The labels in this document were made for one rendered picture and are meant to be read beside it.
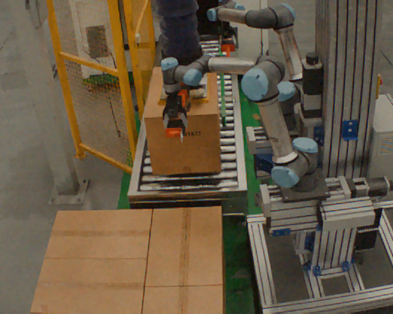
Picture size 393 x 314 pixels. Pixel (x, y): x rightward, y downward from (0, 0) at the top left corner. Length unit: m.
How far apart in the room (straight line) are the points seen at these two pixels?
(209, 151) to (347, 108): 0.94
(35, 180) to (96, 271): 1.81
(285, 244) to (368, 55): 1.46
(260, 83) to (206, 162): 1.12
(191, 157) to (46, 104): 1.21
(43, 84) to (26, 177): 1.16
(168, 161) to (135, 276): 0.72
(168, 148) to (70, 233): 0.76
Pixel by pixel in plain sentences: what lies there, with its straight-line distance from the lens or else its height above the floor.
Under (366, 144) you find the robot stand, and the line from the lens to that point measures 2.64.
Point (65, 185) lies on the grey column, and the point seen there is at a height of 0.12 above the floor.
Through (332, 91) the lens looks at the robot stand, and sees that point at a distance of 2.41.
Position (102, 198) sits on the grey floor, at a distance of 4.15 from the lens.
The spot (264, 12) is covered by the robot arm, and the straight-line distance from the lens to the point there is 2.74.
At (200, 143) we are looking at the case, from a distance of 3.01.
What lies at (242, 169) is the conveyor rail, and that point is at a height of 0.59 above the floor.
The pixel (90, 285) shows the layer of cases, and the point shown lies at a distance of 2.81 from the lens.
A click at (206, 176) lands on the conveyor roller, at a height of 0.55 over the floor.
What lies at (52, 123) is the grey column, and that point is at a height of 0.69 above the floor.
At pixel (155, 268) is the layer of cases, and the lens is 2.82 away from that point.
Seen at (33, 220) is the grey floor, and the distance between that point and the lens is 4.14.
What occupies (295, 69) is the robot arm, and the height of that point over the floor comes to 1.33.
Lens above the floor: 2.64
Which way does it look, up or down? 37 degrees down
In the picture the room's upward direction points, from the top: 5 degrees counter-clockwise
